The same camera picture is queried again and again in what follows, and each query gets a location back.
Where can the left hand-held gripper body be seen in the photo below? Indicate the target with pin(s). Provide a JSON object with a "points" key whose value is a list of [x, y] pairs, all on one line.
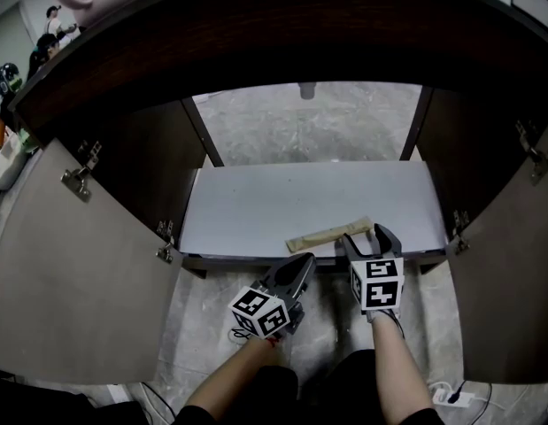
{"points": [[256, 310]]}

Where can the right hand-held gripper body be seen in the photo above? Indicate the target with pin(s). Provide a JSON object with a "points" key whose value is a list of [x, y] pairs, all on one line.
{"points": [[380, 286]]}

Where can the black green backpack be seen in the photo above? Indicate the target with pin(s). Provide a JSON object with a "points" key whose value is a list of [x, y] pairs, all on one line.
{"points": [[8, 80]]}

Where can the person's left shoe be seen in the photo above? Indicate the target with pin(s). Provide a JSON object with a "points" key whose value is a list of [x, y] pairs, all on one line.
{"points": [[240, 334]]}

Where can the cream pouf seat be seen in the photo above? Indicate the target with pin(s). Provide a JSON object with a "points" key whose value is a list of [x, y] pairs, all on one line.
{"points": [[8, 166]]}

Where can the person's black trousers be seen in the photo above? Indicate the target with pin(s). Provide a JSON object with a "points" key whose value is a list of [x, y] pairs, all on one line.
{"points": [[326, 392]]}

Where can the black sink vanity cabinet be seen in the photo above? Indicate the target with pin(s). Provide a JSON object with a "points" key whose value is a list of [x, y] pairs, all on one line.
{"points": [[278, 202]]}

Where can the beige tube packet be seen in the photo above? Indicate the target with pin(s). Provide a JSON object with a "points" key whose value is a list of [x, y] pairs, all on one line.
{"points": [[318, 236]]}

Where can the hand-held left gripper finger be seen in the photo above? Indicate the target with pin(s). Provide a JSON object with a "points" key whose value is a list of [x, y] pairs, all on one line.
{"points": [[305, 281], [275, 275]]}

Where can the grey-brown cabinet door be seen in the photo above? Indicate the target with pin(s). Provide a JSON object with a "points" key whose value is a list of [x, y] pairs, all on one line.
{"points": [[79, 281], [508, 303]]}

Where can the person's left forearm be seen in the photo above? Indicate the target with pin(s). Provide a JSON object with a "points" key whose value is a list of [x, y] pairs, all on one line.
{"points": [[229, 374]]}

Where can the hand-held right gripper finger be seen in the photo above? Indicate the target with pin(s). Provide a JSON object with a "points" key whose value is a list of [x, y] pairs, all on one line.
{"points": [[391, 246], [349, 250]]}

